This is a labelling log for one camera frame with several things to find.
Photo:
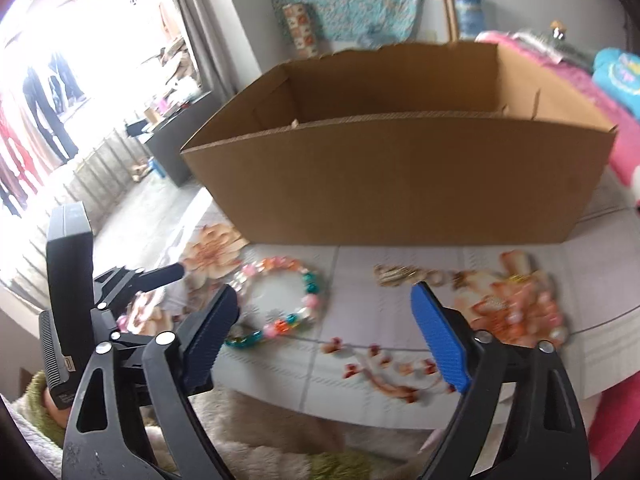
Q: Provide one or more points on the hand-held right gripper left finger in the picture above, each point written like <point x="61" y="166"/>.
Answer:
<point x="205" y="345"/>

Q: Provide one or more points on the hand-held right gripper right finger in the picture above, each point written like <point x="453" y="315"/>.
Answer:
<point x="440" y="340"/>

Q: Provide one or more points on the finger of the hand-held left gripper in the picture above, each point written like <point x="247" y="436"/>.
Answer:
<point x="125" y="336"/>
<point x="160" y="274"/>

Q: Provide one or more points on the gold earrings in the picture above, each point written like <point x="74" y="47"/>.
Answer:
<point x="412" y="274"/>

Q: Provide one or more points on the crystal silver charm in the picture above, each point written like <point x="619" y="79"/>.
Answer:
<point x="387" y="276"/>

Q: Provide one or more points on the brown cardboard box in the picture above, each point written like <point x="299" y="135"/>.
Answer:
<point x="400" y="180"/>

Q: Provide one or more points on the beige sandals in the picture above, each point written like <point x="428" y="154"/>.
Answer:
<point x="140" y="170"/>

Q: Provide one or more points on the blue stool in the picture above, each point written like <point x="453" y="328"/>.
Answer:
<point x="159" y="167"/>

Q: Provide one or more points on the metal balcony railing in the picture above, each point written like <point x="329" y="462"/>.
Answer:
<point x="90" y="180"/>

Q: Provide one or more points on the floral tablecloth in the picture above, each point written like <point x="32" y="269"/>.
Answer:
<point x="350" y="270"/>

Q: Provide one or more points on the hanging clothes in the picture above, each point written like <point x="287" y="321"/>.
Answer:
<point x="45" y="110"/>

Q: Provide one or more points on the grey curtain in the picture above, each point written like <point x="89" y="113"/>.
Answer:
<point x="205" y="35"/>

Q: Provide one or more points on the pink floral blanket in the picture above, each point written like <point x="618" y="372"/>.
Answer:
<point x="565" y="80"/>

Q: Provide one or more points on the grey patterned cloth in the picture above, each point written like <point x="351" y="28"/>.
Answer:
<point x="560" y="47"/>

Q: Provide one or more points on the blue quilt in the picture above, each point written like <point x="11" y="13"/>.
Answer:
<point x="620" y="77"/>

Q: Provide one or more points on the wooden chair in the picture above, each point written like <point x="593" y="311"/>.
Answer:
<point x="452" y="15"/>

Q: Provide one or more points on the blue label water bottle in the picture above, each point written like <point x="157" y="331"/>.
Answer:
<point x="471" y="15"/>

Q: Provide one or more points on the mushroom ornament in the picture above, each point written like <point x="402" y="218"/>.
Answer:
<point x="558" y="30"/>

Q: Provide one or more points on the turquoise floral cloth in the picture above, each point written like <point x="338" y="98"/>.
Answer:
<point x="350" y="0"/>

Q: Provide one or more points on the patterned roll by wall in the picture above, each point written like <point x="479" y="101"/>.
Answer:
<point x="300" y="30"/>

